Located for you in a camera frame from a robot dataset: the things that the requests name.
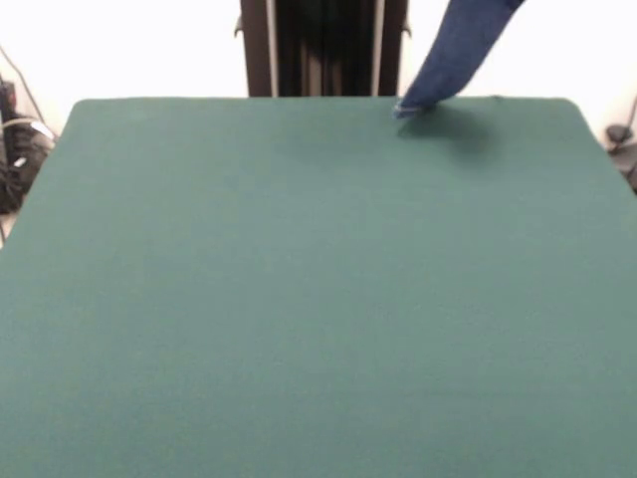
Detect blue denim jeans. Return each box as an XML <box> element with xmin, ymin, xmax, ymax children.
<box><xmin>392</xmin><ymin>0</ymin><xmax>529</xmax><ymax>120</ymax></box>

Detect dark green table cloth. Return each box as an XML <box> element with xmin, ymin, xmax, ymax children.
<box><xmin>0</xmin><ymin>96</ymin><xmax>637</xmax><ymax>478</ymax></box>

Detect black power adapter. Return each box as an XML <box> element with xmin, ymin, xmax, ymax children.
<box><xmin>605</xmin><ymin>123</ymin><xmax>634</xmax><ymax>146</ymax></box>

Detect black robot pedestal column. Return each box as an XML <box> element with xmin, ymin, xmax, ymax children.
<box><xmin>233</xmin><ymin>0</ymin><xmax>414</xmax><ymax>99</ymax></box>

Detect black cable heap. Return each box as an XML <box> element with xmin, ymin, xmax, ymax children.
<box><xmin>0</xmin><ymin>44</ymin><xmax>59</xmax><ymax>215</ymax></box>

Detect dark floor cable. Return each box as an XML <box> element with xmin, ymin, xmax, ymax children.
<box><xmin>609</xmin><ymin>141</ymin><xmax>637</xmax><ymax>195</ymax></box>

